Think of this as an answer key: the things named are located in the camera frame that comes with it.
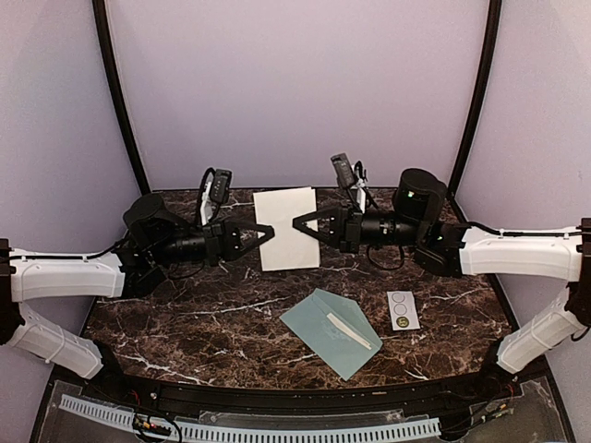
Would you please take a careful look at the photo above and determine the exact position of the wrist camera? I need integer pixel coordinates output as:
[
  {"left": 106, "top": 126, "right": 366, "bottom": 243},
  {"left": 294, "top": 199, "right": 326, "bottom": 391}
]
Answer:
[
  {"left": 331, "top": 153, "right": 368, "bottom": 213},
  {"left": 195, "top": 167, "right": 233, "bottom": 226}
]

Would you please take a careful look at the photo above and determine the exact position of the black left corner post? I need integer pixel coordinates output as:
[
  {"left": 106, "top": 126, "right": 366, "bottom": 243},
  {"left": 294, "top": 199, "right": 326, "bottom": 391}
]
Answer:
[{"left": 91, "top": 0, "right": 151, "bottom": 195}]

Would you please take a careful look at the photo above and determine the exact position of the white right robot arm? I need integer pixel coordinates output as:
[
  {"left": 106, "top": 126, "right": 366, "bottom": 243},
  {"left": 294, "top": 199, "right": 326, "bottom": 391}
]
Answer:
[{"left": 292, "top": 168, "right": 590, "bottom": 401}]

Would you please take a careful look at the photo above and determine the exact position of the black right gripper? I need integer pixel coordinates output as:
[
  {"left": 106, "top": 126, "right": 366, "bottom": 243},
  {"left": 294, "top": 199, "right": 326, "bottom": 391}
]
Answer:
[{"left": 292, "top": 200, "right": 426, "bottom": 254}]

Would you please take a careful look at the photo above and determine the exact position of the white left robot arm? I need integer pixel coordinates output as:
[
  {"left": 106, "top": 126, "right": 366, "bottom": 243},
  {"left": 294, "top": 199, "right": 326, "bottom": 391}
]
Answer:
[{"left": 1, "top": 193, "right": 274, "bottom": 402}]

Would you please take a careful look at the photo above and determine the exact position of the white sticker seal sheet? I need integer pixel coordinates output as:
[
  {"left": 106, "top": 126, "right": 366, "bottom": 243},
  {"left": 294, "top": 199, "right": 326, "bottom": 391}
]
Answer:
[{"left": 387, "top": 291, "right": 420, "bottom": 331}]

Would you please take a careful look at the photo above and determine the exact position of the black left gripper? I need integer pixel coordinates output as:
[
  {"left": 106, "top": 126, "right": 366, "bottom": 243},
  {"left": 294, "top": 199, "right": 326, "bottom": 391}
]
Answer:
[{"left": 150, "top": 215, "right": 275, "bottom": 268}]

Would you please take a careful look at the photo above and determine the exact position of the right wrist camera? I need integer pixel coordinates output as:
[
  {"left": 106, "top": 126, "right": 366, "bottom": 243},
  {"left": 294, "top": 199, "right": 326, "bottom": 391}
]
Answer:
[{"left": 331, "top": 153, "right": 368, "bottom": 213}]

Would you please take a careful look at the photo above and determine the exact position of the black front rail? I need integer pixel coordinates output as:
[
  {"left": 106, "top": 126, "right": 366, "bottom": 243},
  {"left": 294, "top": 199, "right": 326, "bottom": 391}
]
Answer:
[{"left": 82, "top": 373, "right": 522, "bottom": 416}]

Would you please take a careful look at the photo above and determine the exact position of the white letter sheet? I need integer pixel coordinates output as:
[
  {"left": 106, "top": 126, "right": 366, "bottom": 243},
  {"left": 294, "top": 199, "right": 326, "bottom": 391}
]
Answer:
[{"left": 327, "top": 313, "right": 372, "bottom": 350}]

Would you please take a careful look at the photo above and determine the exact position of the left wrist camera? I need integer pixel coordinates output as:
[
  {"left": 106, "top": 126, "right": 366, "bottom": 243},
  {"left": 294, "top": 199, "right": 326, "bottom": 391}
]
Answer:
[{"left": 195, "top": 167, "right": 233, "bottom": 226}]

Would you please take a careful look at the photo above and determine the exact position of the light blue paper envelope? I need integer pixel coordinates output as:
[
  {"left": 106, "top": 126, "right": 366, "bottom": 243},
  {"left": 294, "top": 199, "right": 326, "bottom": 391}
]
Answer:
[{"left": 281, "top": 289, "right": 382, "bottom": 380}]

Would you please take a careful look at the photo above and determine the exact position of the black corner post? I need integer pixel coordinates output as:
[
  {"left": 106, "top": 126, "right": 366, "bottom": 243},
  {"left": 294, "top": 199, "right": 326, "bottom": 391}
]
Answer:
[
  {"left": 448, "top": 0, "right": 502, "bottom": 200},
  {"left": 91, "top": 0, "right": 151, "bottom": 195}
]

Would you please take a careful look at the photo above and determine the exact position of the black right corner post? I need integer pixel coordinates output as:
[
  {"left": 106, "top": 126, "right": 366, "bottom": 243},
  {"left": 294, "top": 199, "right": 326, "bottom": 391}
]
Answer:
[{"left": 448, "top": 0, "right": 502, "bottom": 200}]

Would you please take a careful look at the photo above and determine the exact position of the white slotted cable duct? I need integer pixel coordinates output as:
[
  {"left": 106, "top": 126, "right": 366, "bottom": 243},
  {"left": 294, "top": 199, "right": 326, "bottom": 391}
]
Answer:
[{"left": 59, "top": 394, "right": 441, "bottom": 442}]

